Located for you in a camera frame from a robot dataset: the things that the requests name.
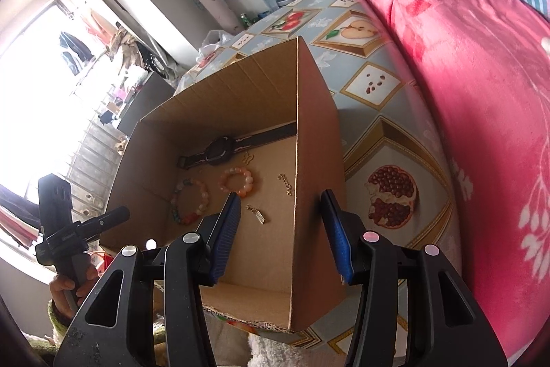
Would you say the red gift bag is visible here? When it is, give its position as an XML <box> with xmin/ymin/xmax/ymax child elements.
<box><xmin>88</xmin><ymin>249</ymin><xmax>113</xmax><ymax>277</ymax></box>

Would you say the gold chain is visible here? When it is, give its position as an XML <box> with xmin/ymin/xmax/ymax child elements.
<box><xmin>277</xmin><ymin>173</ymin><xmax>294</xmax><ymax>197</ymax></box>

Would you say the person's left hand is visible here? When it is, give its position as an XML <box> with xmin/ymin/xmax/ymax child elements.
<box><xmin>48</xmin><ymin>264</ymin><xmax>100</xmax><ymax>322</ymax></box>

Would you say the hanging dark garment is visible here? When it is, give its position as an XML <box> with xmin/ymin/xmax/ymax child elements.
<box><xmin>59</xmin><ymin>31</ymin><xmax>93</xmax><ymax>75</ymax></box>

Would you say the person's left forearm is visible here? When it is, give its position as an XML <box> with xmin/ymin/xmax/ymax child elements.
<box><xmin>21</xmin><ymin>300</ymin><xmax>82</xmax><ymax>355</ymax></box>

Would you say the brown cardboard box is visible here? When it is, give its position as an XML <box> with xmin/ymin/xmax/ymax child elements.
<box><xmin>100</xmin><ymin>36</ymin><xmax>349</xmax><ymax>331</ymax></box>

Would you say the pile of bags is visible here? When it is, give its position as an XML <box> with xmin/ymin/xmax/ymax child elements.
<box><xmin>105</xmin><ymin>27</ymin><xmax>164</xmax><ymax>79</ymax></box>

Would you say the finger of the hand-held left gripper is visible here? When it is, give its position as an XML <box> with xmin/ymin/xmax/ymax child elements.
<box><xmin>45</xmin><ymin>207</ymin><xmax>130</xmax><ymax>253</ymax></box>

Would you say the metal window railing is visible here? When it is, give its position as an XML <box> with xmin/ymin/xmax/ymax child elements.
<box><xmin>26</xmin><ymin>118</ymin><xmax>125</xmax><ymax>230</ymax></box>

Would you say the pink floral blanket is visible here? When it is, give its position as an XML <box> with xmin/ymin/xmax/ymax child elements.
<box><xmin>333</xmin><ymin>0</ymin><xmax>550</xmax><ymax>359</ymax></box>

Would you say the multicolour glass bead bracelet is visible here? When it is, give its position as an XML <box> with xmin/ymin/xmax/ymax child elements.
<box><xmin>171</xmin><ymin>178</ymin><xmax>211</xmax><ymax>227</ymax></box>

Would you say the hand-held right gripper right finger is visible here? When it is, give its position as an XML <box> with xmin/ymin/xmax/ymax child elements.
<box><xmin>321</xmin><ymin>190</ymin><xmax>508</xmax><ymax>367</ymax></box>

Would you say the pink bead bracelet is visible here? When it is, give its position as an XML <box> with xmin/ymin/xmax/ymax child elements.
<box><xmin>219</xmin><ymin>166</ymin><xmax>255</xmax><ymax>196</ymax></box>

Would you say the white paper roll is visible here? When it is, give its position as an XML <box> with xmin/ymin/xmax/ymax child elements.
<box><xmin>186</xmin><ymin>0</ymin><xmax>241</xmax><ymax>34</ymax></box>

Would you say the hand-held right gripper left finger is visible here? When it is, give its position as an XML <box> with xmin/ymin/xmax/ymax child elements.
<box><xmin>54</xmin><ymin>192</ymin><xmax>241</xmax><ymax>367</ymax></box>

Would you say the pink strap smart watch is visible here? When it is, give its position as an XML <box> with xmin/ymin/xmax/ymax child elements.
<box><xmin>178</xmin><ymin>123</ymin><xmax>298</xmax><ymax>170</ymax></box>

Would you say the white fluffy robe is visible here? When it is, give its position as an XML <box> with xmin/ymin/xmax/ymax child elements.
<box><xmin>206</xmin><ymin>307</ymin><xmax>344</xmax><ymax>367</ymax></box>

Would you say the white plastic bag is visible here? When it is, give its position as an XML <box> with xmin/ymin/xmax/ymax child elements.
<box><xmin>198</xmin><ymin>29</ymin><xmax>228</xmax><ymax>58</ymax></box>

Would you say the grey cabinet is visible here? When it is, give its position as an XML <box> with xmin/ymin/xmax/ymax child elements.
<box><xmin>117</xmin><ymin>70</ymin><xmax>177</xmax><ymax>136</ymax></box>

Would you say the hanging pink garment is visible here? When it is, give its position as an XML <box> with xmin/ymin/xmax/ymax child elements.
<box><xmin>79</xmin><ymin>8</ymin><xmax>112</xmax><ymax>45</ymax></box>

